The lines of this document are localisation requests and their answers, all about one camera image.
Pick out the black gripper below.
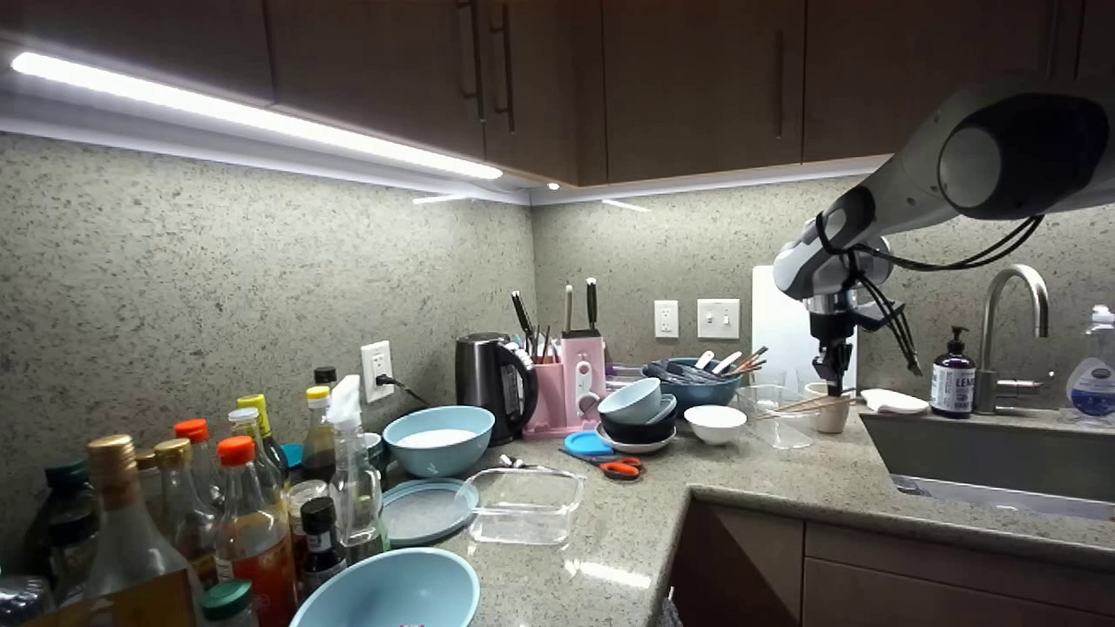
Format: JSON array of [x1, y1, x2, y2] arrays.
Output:
[[806, 290, 865, 402]]

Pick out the empty clear lunchbox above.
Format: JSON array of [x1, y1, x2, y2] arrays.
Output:
[[460, 458, 584, 552]]

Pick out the beige cup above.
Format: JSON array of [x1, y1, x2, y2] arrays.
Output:
[[802, 383, 857, 438]]

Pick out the white cutting board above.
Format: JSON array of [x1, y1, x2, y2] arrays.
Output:
[[748, 262, 865, 396]]

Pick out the white cloth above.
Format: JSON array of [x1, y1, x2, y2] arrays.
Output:
[[857, 386, 934, 420]]

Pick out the dark soap pump bottle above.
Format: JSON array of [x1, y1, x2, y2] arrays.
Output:
[[928, 324, 979, 420]]

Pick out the small white bowl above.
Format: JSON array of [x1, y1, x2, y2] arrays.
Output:
[[679, 402, 748, 449]]

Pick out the dark blue bowl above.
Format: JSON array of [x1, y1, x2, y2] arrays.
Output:
[[645, 355, 744, 411]]

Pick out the steel sink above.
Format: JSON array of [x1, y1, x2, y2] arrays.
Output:
[[862, 406, 1115, 521]]

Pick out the dark stacked bowl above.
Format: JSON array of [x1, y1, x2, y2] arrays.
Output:
[[604, 394, 681, 445]]

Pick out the grey-blue stacked bowl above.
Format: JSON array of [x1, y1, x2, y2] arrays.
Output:
[[597, 376, 669, 427]]

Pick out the white stacked plate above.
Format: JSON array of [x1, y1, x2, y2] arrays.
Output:
[[598, 427, 679, 460]]

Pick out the brown lower cabinets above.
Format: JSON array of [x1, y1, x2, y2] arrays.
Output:
[[654, 487, 1115, 627]]

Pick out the brown cabinets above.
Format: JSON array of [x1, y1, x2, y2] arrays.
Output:
[[0, 0, 1115, 188], [654, 487, 1115, 627]]

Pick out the chrome faucet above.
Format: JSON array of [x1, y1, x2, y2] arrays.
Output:
[[973, 262, 1057, 419]]

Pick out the short LED light strip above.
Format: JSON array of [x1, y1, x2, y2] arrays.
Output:
[[543, 151, 898, 201]]

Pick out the pink knife block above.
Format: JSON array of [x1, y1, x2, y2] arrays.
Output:
[[556, 326, 608, 424]]

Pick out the blue silicone pad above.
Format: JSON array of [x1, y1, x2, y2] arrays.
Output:
[[556, 427, 619, 463]]

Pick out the clear blue-label spray bottle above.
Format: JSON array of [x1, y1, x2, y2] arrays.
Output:
[[1062, 304, 1115, 427]]

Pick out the pink utensil holder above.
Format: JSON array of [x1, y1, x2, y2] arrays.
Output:
[[520, 353, 577, 441]]

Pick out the brown upper cabinets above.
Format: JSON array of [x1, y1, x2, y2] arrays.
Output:
[[0, 0, 1115, 188]]

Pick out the black electric kettle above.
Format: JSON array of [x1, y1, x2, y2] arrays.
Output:
[[453, 332, 540, 445]]

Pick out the large light blue bowl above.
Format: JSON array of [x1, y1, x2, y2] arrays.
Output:
[[381, 402, 498, 483]]

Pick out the blue grey plate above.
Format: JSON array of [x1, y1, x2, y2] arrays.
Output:
[[381, 477, 479, 552]]

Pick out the clear trigger spray bottle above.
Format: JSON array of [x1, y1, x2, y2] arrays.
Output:
[[321, 372, 391, 563]]

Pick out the light blue colander bowl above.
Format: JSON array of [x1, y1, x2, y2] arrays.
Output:
[[290, 543, 484, 627]]

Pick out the yellow cap dark bottle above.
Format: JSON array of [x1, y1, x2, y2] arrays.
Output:
[[298, 383, 342, 482]]

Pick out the small black cap bottle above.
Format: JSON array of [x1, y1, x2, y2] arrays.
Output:
[[296, 495, 352, 593]]

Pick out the yellow-green cap bottle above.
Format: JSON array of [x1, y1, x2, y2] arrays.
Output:
[[234, 389, 284, 449]]

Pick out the white cap bottle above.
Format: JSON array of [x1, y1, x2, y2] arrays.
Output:
[[226, 405, 290, 504]]

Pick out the orange cap sauce bottle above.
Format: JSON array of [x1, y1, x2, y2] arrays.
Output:
[[211, 432, 298, 627]]

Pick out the red cap bottle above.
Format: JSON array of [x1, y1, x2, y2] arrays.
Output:
[[169, 415, 222, 503]]

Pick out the green lid jar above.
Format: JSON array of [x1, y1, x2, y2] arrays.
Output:
[[197, 578, 263, 627]]

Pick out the long LED light strip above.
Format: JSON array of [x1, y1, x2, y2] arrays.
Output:
[[9, 44, 510, 188]]

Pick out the small gold cap bottle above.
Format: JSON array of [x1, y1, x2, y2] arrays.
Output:
[[148, 435, 226, 585]]

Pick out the large gold cap bottle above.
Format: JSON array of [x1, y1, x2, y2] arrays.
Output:
[[44, 432, 209, 627]]

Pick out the dark green cap bottle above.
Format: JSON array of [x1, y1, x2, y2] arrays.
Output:
[[22, 460, 103, 599]]

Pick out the dark handled utensil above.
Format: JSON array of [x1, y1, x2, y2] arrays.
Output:
[[721, 340, 774, 383]]

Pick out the wide white light switch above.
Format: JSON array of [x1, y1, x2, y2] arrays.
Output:
[[692, 297, 741, 340]]

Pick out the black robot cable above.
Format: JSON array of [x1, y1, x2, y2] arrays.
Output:
[[813, 210, 1047, 376]]

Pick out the small white light switch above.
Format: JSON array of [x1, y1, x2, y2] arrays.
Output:
[[652, 297, 681, 340]]

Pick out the black plug with cord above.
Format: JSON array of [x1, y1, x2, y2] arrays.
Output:
[[374, 372, 434, 411]]

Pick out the dark cabinet handle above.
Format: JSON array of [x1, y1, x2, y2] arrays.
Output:
[[494, 0, 520, 131], [462, 0, 489, 121]]

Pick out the white wall outlet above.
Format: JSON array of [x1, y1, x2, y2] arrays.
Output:
[[357, 338, 398, 405]]

